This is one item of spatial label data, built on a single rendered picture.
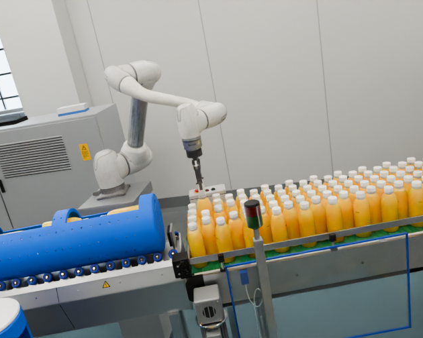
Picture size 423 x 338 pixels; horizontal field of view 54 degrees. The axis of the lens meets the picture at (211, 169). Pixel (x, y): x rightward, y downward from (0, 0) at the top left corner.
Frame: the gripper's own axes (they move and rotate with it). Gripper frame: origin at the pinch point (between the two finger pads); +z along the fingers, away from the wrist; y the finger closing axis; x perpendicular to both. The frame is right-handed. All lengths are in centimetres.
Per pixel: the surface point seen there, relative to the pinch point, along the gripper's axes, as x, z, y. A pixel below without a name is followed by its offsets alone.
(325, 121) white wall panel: 133, 41, -242
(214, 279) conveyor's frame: -1.0, 33.7, 28.3
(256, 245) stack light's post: 19.1, 12.0, 43.1
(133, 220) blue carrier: -31.9, 3.2, 17.4
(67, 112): -108, -27, -171
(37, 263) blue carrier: -79, 14, 20
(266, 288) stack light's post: 20, 33, 43
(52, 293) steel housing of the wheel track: -78, 31, 18
